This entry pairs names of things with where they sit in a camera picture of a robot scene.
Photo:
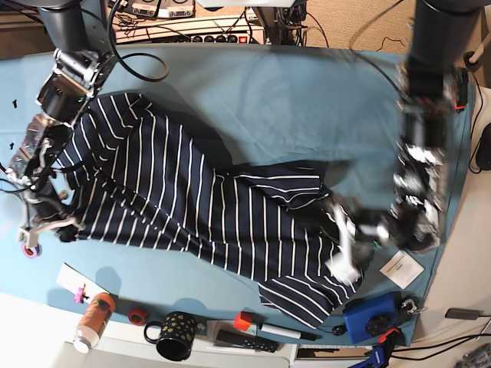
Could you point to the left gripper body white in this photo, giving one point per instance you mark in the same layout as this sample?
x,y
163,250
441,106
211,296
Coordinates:
x,y
359,229

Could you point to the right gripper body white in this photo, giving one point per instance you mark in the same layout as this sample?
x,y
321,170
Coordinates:
x,y
44,226

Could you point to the navy white striped t-shirt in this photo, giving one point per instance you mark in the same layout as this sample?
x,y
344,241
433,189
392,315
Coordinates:
x,y
139,179

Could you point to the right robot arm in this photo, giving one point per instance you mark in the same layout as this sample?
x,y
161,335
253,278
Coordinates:
x,y
83,58

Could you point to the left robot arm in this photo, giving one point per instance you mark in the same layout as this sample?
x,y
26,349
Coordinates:
x,y
428,91

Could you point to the purple tape roll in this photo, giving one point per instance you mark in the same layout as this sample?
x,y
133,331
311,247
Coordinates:
x,y
31,252

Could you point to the translucent white cup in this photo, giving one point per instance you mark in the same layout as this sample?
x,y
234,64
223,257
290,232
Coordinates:
x,y
12,213

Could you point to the white square paper packet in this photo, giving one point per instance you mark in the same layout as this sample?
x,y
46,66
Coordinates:
x,y
402,269

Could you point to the white paper sheet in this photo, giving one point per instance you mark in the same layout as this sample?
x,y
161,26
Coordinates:
x,y
70,280

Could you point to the blue plastic box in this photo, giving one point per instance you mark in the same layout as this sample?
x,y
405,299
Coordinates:
x,y
357,313

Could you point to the silver carabiner keyring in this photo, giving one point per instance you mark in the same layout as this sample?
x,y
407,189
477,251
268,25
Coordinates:
x,y
410,307

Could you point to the black knob on box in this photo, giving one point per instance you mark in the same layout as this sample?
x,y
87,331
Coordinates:
x,y
378,325

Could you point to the orange bottle white cap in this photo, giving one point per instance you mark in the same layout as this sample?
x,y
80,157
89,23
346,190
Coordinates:
x,y
93,323

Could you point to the blue orange clamp bottom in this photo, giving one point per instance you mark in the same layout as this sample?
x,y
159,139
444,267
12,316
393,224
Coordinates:
x,y
380,355

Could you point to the teal table cloth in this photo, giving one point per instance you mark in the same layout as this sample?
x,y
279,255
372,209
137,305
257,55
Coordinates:
x,y
250,104

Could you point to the red tape roll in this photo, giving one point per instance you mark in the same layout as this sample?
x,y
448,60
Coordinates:
x,y
138,316

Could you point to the white black marker pen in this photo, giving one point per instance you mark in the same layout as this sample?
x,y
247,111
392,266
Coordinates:
x,y
284,332

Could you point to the black power adapter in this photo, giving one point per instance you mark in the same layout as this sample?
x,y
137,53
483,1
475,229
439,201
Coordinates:
x,y
462,314

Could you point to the black computer mouse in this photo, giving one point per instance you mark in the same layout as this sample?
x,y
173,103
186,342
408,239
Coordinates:
x,y
483,153

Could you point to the orange red cube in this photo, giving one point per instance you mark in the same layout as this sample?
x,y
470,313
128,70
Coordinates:
x,y
242,321

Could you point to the black remote control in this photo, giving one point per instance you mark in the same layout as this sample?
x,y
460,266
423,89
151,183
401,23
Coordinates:
x,y
248,342

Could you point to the small orange black tool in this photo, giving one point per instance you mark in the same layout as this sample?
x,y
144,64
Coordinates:
x,y
461,83

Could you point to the black mug gold pattern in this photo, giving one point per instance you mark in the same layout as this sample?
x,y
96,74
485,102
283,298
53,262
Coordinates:
x,y
176,335

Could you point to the black power strip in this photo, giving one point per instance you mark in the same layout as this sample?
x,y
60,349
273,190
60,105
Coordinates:
x,y
209,38

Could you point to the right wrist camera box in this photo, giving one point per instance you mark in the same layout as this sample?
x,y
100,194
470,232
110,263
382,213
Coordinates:
x,y
28,237

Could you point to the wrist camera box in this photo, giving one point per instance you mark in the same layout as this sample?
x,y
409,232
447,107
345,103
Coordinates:
x,y
28,237
342,269

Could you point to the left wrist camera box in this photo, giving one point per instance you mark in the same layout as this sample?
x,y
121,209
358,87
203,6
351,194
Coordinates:
x,y
342,269

